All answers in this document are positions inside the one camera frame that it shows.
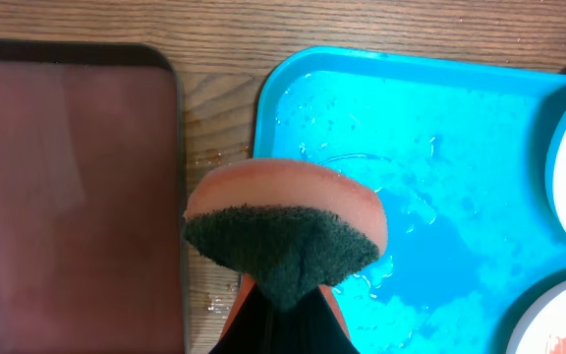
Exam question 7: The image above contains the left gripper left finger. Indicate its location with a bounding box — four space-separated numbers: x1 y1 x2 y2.
209 285 269 354

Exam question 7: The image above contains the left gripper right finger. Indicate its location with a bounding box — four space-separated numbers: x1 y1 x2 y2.
268 288 359 354

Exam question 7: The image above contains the teal plastic tray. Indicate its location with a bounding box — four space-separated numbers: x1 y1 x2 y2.
254 47 566 353

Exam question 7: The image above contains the black rectangular tray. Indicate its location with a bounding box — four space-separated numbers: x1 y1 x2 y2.
0 39 186 353

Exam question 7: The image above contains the white plate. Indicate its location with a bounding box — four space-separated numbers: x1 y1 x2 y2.
505 280 566 354

